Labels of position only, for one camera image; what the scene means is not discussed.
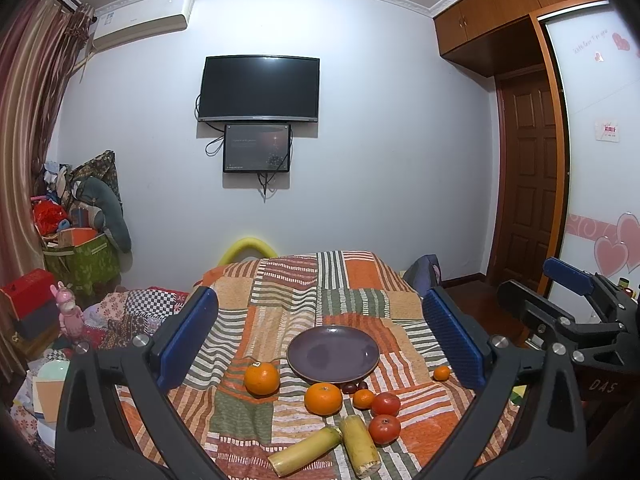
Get red tomato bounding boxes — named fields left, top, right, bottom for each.
left=368, top=414, right=401, bottom=446
left=370, top=392, right=401, bottom=417

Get pink rabbit toy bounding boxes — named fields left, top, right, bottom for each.
left=50, top=282, right=85, bottom=341

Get striped brown curtain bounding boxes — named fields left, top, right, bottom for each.
left=0, top=0, right=97, bottom=380

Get checkered quilt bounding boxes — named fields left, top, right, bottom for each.
left=81, top=287, right=189, bottom=349

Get orange paper notebook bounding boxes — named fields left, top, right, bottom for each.
left=34, top=378, right=64, bottom=422

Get large orange with sticker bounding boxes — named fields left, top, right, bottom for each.
left=243, top=362, right=280, bottom=396

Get patterned dark cushion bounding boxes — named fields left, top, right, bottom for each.
left=61, top=150, right=124, bottom=212

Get small black wall monitor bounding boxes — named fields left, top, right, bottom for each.
left=222, top=122, right=292, bottom=174

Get yellow corn cob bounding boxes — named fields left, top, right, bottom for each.
left=268, top=426, right=343, bottom=478
left=340, top=415, right=381, bottom=479

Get orange cardboard box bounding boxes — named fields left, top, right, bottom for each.
left=58, top=228, right=99, bottom=248

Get white wardrobe heart decals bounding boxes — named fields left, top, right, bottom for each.
left=541, top=3, right=639, bottom=292

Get red box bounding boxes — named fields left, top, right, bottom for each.
left=1, top=269, right=54, bottom=320

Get dark red grapes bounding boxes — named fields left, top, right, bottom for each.
left=342, top=380, right=368, bottom=396

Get white air conditioner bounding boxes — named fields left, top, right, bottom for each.
left=92, top=0, right=194, bottom=52

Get purple ceramic plate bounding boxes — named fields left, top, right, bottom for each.
left=286, top=325, right=380, bottom=385

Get wall mounted black television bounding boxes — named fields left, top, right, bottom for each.
left=198, top=54, right=320, bottom=122

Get yellow foam ring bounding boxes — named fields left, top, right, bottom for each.
left=216, top=237, right=279, bottom=268

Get grey plush toy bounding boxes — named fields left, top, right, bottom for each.
left=72, top=177, right=131, bottom=254

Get blue grey backpack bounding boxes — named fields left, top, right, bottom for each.
left=402, top=254, right=442, bottom=297

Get small mandarin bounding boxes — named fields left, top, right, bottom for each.
left=433, top=365, right=451, bottom=382
left=352, top=389, right=375, bottom=411

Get striped patchwork blanket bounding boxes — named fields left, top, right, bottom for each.
left=115, top=249, right=522, bottom=480

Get wooden overhead cabinet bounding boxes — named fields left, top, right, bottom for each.
left=434, top=0, right=598, bottom=77

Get brown wooden door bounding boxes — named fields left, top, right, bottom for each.
left=488, top=66, right=556, bottom=290

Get mint green round lid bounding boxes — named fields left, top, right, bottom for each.
left=37, top=360, right=70, bottom=382

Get red plastic bag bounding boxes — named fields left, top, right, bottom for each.
left=32, top=200, right=68, bottom=236

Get green patterned storage box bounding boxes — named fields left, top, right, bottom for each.
left=42, top=234, right=120, bottom=297

